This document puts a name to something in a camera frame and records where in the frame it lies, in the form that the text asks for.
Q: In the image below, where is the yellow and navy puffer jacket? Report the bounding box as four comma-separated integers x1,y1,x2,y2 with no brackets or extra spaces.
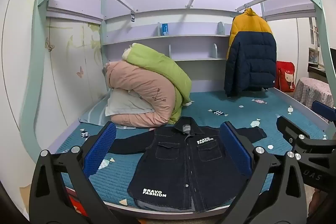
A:
224,7,277,98

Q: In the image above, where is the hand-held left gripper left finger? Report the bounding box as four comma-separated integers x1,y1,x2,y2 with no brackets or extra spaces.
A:
28,121,117,224

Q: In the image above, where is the blue quilted bed cover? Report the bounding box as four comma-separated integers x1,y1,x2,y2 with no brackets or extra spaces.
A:
54,88,328,210

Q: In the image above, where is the pink duvet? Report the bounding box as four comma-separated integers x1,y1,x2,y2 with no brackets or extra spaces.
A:
105,61,176,130

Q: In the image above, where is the framed picture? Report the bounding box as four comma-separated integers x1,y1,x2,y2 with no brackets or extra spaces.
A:
309,47,319,65

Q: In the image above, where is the dark cabinet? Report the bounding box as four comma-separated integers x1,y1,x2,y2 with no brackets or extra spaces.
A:
308,64,328,84

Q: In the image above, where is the lilac shelf unit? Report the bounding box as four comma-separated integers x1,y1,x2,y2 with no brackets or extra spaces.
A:
101,0,237,62

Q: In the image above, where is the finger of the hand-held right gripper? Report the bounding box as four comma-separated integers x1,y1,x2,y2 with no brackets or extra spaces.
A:
312,101,336,124
276,115,305,146

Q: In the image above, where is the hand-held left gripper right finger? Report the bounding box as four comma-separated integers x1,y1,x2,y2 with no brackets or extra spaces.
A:
220,121,307,224

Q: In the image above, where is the dark denim jacket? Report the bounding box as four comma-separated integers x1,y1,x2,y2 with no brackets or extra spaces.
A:
108,117,267,213

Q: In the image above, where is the green duvet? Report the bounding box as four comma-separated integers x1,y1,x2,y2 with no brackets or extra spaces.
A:
123,43,193,125

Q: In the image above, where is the clothes hanger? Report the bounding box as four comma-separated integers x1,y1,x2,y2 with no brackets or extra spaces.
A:
230,4,253,16

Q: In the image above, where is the white pillow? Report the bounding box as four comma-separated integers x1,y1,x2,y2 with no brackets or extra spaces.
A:
105,89,155,117

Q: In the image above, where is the light blue striped pillow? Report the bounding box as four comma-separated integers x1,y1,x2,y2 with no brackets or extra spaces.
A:
79,101,113,126

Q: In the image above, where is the table with patterned cloth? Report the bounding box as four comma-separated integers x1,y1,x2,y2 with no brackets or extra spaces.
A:
293,77,330,123

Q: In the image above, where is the white wardrobe with butterfly print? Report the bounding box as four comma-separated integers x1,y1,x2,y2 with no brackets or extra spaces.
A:
3,0,105,135

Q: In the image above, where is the red bag with cartoon print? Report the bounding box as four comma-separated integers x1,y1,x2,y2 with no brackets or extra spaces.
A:
276,61,296,93

